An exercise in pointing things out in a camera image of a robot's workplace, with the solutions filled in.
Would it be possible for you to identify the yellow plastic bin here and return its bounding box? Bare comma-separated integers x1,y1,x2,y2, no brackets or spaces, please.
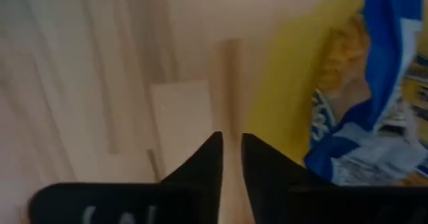
245,0,428,171

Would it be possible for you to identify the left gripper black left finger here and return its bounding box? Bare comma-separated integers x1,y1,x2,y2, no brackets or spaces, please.
28,131,224,224

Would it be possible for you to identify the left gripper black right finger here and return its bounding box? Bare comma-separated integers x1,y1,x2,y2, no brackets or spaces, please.
240,132,428,224

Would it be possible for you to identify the blue ramen noodle packet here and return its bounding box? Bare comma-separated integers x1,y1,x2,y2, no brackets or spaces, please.
302,0,428,187

